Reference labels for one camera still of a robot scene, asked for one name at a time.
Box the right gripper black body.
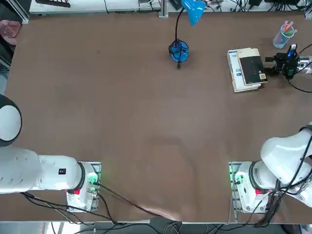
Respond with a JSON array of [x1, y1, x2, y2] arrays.
[[275, 52, 299, 79]]

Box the black book with cream band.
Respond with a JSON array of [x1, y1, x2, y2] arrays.
[[236, 48, 268, 87]]

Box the white book with blue print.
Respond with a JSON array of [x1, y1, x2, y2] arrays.
[[227, 49, 262, 89]]

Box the clear blue pen cup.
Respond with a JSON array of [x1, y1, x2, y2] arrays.
[[273, 23, 297, 49]]

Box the black power strip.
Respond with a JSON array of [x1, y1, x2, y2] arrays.
[[35, 0, 72, 8]]

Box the pink plastic stool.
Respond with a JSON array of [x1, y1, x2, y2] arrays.
[[0, 19, 22, 46]]

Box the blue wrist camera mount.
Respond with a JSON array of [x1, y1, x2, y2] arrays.
[[289, 43, 299, 58]]

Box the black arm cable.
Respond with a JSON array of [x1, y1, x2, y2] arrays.
[[287, 43, 312, 94]]

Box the aluminium frame post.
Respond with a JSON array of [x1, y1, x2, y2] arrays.
[[158, 0, 170, 19]]

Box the black base cable bundle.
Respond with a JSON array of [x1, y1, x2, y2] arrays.
[[20, 191, 117, 225], [243, 133, 312, 228]]

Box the black cable across table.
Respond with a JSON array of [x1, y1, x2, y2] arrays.
[[96, 181, 182, 223]]

